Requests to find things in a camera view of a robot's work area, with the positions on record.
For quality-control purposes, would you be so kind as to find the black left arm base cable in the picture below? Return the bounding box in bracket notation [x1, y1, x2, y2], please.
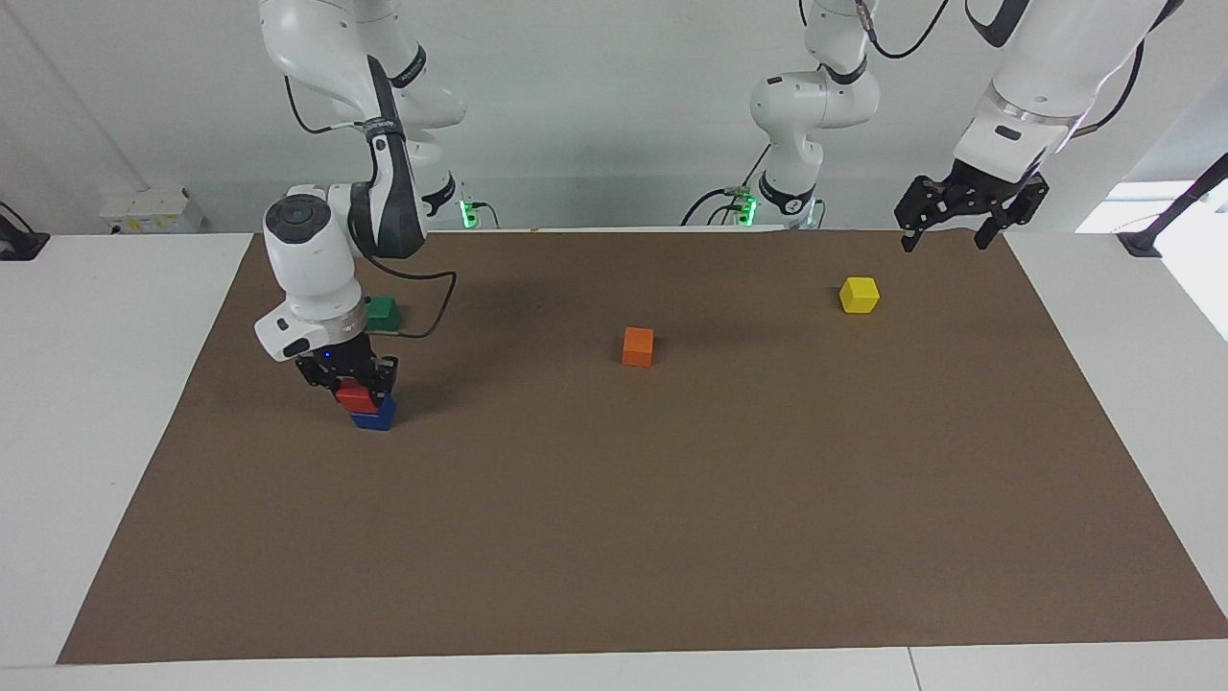
[680, 144, 770, 228]

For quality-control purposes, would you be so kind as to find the brown table mat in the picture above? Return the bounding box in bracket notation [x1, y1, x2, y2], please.
[56, 227, 1228, 666]

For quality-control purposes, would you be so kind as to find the black angled stand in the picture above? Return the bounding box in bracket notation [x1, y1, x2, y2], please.
[1116, 152, 1228, 258]

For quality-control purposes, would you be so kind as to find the blue wooden block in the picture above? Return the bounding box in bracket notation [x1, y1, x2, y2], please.
[349, 395, 397, 432]

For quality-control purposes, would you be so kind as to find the white wall outlet box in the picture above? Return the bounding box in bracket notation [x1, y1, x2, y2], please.
[100, 186, 204, 235]

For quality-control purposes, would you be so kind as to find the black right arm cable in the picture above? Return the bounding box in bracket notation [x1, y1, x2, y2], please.
[284, 75, 458, 340]

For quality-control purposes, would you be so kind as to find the black table clamp mount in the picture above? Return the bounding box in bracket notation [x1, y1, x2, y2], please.
[0, 202, 51, 262]

